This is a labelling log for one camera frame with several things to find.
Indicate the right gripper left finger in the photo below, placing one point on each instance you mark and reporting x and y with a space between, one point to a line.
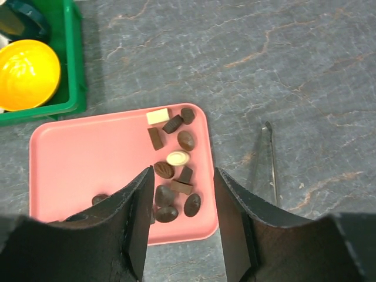
106 242

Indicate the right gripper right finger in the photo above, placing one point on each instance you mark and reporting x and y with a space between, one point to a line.
262 242

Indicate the pink plastic tray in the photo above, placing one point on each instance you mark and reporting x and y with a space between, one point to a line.
71 161

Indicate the metal serving tongs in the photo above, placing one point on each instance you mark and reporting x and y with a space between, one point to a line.
263 171

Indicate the orange bowl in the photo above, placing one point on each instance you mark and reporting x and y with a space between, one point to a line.
30 75

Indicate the green plastic crate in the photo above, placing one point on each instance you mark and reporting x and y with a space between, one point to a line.
66 40

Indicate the dark green mug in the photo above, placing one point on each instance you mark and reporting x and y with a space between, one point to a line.
23 20

